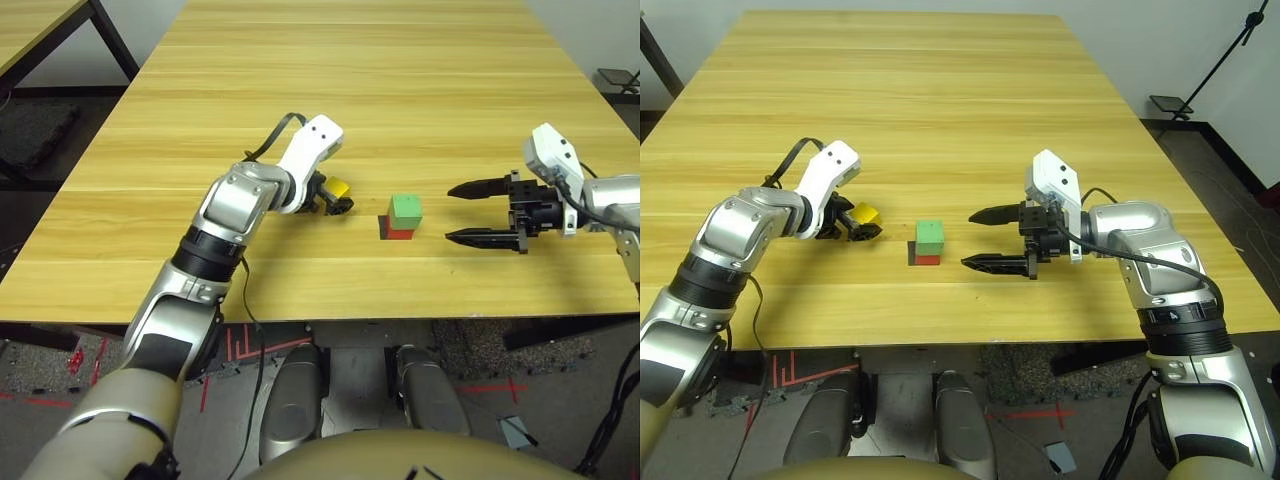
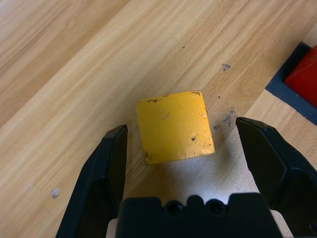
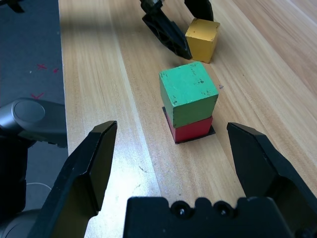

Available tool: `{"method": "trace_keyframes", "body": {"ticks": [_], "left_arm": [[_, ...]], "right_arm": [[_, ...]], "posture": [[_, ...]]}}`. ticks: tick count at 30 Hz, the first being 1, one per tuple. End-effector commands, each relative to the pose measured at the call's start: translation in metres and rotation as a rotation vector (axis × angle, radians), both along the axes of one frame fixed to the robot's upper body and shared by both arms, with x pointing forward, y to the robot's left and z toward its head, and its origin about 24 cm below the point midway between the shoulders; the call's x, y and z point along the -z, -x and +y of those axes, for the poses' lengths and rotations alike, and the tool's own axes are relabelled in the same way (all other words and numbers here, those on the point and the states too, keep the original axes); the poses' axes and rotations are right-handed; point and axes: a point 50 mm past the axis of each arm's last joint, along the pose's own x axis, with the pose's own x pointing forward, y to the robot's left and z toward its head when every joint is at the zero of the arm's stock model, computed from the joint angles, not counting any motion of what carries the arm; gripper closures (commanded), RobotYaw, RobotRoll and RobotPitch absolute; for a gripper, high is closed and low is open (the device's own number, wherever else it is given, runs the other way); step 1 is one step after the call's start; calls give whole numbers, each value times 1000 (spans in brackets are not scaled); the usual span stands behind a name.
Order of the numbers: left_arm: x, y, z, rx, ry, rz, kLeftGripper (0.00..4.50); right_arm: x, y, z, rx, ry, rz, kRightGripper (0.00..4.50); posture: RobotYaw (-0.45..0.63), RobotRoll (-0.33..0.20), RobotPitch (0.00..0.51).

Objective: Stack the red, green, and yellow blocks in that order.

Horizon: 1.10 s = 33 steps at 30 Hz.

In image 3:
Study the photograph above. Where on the silver grey robot body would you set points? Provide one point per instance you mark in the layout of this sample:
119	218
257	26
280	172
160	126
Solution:
27	116

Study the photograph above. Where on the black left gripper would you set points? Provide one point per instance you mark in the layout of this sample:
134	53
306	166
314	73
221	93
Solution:
151	4

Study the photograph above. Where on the yellow wooden cube block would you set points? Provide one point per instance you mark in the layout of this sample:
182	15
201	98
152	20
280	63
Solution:
200	44

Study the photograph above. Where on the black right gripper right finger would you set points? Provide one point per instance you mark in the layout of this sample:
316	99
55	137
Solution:
260	163

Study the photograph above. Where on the green wooden cube block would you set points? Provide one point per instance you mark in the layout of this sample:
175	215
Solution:
188	91

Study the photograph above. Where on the red wooden cube block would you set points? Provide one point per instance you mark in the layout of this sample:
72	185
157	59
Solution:
190	130

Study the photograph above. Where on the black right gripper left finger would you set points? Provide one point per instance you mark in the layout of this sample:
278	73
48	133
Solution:
81	168

